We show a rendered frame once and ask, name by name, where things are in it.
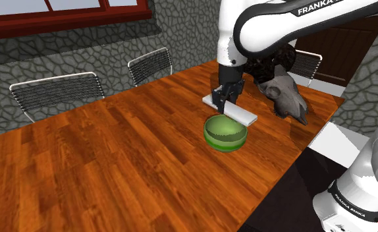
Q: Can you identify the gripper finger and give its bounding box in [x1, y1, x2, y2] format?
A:
[211, 85, 227, 114]
[226, 79, 246, 107]

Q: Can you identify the white flat rectangular slab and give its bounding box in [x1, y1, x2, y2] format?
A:
[202, 94, 258, 127]

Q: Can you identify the green bowl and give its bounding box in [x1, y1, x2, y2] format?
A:
[203, 114, 248, 153]

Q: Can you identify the grey animal skull figure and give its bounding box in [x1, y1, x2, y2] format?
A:
[242, 43, 310, 127]

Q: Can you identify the white-framed black mesh chair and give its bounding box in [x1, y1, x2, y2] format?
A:
[127, 47, 173, 88]
[287, 49, 323, 88]
[9, 71, 106, 124]

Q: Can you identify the dark brown door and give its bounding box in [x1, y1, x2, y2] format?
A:
[294, 13, 378, 88]

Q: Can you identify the brown wooden table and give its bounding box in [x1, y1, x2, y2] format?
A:
[0, 59, 346, 232]

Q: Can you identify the red-framed window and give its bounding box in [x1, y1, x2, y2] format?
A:
[0, 0, 153, 42]

